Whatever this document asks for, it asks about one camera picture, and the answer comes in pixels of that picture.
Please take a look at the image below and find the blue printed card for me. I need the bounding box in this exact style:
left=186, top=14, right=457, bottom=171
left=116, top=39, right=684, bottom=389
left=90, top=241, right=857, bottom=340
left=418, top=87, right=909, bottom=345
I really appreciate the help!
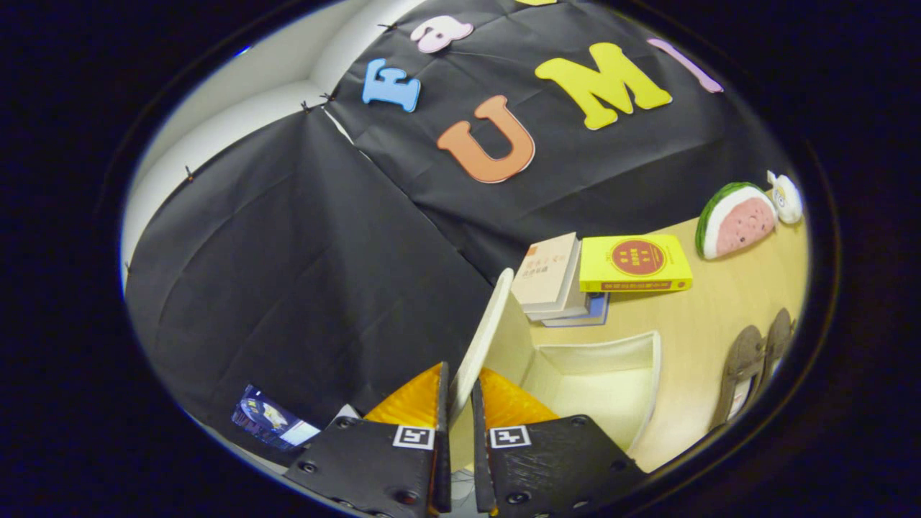
left=230, top=385, right=322, bottom=451

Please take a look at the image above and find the watermelon slice plush toy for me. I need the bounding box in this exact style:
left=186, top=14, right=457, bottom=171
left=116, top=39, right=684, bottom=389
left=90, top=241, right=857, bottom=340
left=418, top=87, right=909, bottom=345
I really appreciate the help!
left=695, top=182, right=779, bottom=260

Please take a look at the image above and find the brown fuzzy slipper shoe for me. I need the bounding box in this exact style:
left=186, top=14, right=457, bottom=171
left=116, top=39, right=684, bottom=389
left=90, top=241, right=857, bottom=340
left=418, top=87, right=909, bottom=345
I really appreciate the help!
left=709, top=325, right=768, bottom=432
left=763, top=308, right=797, bottom=382

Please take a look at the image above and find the blue book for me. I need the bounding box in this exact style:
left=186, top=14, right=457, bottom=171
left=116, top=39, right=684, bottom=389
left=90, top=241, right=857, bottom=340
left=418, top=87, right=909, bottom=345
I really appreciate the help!
left=541, top=291, right=611, bottom=328

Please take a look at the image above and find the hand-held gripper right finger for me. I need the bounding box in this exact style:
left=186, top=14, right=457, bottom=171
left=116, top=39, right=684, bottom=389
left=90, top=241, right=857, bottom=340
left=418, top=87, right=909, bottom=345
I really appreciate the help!
left=471, top=368, right=647, bottom=518

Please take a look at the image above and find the cream storage box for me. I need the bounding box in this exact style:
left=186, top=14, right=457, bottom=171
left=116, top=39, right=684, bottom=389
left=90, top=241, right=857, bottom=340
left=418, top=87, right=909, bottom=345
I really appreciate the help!
left=446, top=268, right=663, bottom=476

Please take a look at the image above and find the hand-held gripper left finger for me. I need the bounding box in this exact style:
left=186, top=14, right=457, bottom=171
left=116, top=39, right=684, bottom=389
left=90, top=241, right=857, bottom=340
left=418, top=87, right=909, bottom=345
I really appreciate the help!
left=283, top=361, right=453, bottom=518

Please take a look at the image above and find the white plush toy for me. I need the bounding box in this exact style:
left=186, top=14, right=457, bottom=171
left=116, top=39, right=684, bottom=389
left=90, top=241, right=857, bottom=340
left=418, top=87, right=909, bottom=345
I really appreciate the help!
left=766, top=171, right=804, bottom=225

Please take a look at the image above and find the yellow book with red circle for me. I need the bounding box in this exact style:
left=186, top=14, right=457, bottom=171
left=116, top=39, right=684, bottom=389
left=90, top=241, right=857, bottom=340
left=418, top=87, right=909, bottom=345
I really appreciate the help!
left=579, top=234, right=694, bottom=294

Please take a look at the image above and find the white book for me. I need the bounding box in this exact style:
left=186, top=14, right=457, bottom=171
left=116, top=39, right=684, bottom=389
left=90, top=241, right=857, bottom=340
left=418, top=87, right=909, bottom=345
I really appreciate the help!
left=524, top=241, right=592, bottom=322

